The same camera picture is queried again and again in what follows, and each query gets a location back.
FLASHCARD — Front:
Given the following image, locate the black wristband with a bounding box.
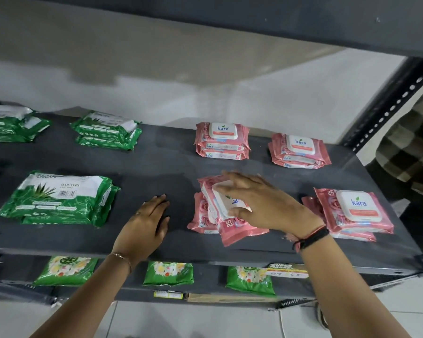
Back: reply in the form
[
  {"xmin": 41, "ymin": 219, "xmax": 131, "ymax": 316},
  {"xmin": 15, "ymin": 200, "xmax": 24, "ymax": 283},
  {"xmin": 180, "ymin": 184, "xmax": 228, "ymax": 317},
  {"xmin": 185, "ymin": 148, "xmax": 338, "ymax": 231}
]
[{"xmin": 293, "ymin": 227, "xmax": 330, "ymax": 252}]

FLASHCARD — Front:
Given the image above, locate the green wet wipes pack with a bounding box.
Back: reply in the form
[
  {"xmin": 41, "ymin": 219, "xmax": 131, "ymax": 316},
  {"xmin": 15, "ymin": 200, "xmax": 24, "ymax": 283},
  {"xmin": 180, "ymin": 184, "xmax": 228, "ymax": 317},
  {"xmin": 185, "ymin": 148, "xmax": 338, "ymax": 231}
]
[
  {"xmin": 0, "ymin": 104, "xmax": 35, "ymax": 121},
  {"xmin": 21, "ymin": 185, "xmax": 121, "ymax": 228},
  {"xmin": 0, "ymin": 115, "xmax": 53, "ymax": 143},
  {"xmin": 75, "ymin": 128, "xmax": 144, "ymax": 151},
  {"xmin": 70, "ymin": 110, "xmax": 139, "ymax": 138},
  {"xmin": 0, "ymin": 171, "xmax": 113, "ymax": 219}
]

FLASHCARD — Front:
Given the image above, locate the person's right hand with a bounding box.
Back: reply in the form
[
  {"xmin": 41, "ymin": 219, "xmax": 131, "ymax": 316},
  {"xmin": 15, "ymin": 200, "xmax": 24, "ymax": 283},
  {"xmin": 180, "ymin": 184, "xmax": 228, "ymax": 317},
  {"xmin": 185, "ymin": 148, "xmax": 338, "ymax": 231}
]
[{"xmin": 212, "ymin": 172, "xmax": 325, "ymax": 238}]

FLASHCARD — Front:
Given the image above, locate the green flower print packet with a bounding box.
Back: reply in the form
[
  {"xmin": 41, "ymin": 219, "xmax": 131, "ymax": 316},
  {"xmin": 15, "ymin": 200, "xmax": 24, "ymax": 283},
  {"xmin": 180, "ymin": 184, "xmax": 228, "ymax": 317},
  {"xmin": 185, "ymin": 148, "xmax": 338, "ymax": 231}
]
[
  {"xmin": 33, "ymin": 256, "xmax": 99, "ymax": 288},
  {"xmin": 142, "ymin": 261, "xmax": 195, "ymax": 288},
  {"xmin": 226, "ymin": 265, "xmax": 276, "ymax": 296}
]

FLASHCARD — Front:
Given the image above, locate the yellow white price label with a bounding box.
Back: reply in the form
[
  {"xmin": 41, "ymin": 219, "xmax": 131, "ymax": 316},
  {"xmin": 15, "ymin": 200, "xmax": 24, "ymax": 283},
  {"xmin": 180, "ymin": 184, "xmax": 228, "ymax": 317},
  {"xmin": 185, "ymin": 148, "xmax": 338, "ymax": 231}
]
[{"xmin": 266, "ymin": 263, "xmax": 309, "ymax": 279}]

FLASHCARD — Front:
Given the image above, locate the pink wet wipes pack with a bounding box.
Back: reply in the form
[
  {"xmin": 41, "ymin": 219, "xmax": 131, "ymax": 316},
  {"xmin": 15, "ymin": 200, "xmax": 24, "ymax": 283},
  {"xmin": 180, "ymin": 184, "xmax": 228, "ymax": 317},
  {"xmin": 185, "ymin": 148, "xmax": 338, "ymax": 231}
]
[
  {"xmin": 301, "ymin": 196, "xmax": 377, "ymax": 243},
  {"xmin": 187, "ymin": 192, "xmax": 221, "ymax": 235},
  {"xmin": 270, "ymin": 132, "xmax": 332, "ymax": 166},
  {"xmin": 196, "ymin": 144, "xmax": 250, "ymax": 161},
  {"xmin": 313, "ymin": 187, "xmax": 395, "ymax": 235},
  {"xmin": 267, "ymin": 151, "xmax": 327, "ymax": 170},
  {"xmin": 193, "ymin": 122, "xmax": 251, "ymax": 152},
  {"xmin": 197, "ymin": 175, "xmax": 270, "ymax": 248}
]

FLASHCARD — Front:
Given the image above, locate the beige black checked cloth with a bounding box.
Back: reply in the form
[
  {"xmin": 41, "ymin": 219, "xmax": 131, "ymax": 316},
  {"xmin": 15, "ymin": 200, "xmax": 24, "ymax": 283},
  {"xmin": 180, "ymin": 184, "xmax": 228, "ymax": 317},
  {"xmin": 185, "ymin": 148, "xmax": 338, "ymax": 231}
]
[{"xmin": 366, "ymin": 82, "xmax": 423, "ymax": 203}]

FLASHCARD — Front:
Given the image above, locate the red wrist thread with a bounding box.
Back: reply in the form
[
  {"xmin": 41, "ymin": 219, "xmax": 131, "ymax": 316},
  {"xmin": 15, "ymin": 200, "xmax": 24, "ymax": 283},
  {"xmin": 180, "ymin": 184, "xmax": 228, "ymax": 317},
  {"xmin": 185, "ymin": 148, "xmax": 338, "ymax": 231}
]
[{"xmin": 283, "ymin": 224, "xmax": 327, "ymax": 244}]

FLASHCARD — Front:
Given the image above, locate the thin gold bracelet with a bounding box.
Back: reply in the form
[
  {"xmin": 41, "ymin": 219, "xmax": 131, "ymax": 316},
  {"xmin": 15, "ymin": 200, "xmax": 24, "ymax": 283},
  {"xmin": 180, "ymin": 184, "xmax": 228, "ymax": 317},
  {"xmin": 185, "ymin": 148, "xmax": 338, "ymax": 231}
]
[{"xmin": 109, "ymin": 252, "xmax": 133, "ymax": 275}]

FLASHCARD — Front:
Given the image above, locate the brown cardboard strip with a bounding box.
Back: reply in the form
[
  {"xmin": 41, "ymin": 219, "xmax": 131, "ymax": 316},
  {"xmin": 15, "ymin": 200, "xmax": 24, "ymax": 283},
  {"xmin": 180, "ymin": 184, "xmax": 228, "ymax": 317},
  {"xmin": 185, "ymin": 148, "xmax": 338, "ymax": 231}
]
[{"xmin": 186, "ymin": 293, "xmax": 269, "ymax": 303}]

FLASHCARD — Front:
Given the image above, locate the dark grey shelf board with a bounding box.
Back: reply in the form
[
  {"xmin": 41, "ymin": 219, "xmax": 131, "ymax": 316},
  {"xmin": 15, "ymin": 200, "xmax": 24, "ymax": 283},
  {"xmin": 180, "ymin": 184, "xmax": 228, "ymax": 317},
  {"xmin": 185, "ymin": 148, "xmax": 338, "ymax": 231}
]
[
  {"xmin": 0, "ymin": 108, "xmax": 423, "ymax": 277},
  {"xmin": 0, "ymin": 0, "xmax": 423, "ymax": 61},
  {"xmin": 0, "ymin": 256, "xmax": 423, "ymax": 311}
]

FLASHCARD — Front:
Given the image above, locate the person's right forearm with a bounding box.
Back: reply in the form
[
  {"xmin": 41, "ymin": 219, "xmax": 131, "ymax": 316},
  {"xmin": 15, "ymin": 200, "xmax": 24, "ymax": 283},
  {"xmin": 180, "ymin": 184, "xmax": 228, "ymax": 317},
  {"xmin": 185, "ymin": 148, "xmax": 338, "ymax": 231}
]
[{"xmin": 292, "ymin": 227, "xmax": 414, "ymax": 338}]

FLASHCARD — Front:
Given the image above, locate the person's left hand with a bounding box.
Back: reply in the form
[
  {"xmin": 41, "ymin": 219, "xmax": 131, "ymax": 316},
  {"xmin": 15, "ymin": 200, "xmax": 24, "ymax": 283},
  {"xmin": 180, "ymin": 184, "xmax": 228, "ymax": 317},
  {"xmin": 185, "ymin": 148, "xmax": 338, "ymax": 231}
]
[{"xmin": 112, "ymin": 195, "xmax": 171, "ymax": 265}]

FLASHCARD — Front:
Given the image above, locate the person's left forearm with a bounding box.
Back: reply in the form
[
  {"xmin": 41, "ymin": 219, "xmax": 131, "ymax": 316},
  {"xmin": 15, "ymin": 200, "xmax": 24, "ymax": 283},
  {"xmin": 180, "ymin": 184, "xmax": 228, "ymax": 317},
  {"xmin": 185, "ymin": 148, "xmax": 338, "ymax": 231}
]
[{"xmin": 30, "ymin": 251, "xmax": 142, "ymax": 338}]

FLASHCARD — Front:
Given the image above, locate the black perforated rack post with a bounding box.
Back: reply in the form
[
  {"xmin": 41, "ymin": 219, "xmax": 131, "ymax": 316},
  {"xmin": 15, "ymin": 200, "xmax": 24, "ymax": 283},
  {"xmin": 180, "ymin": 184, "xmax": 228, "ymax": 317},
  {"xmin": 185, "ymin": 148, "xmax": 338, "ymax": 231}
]
[{"xmin": 340, "ymin": 58, "xmax": 423, "ymax": 152}]

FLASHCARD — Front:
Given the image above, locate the small yellow shelf label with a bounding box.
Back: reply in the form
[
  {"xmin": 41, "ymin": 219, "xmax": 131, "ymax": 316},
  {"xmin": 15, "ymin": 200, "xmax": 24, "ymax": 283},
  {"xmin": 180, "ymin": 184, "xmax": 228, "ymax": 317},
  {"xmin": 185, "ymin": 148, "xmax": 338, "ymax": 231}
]
[{"xmin": 153, "ymin": 290, "xmax": 185, "ymax": 300}]

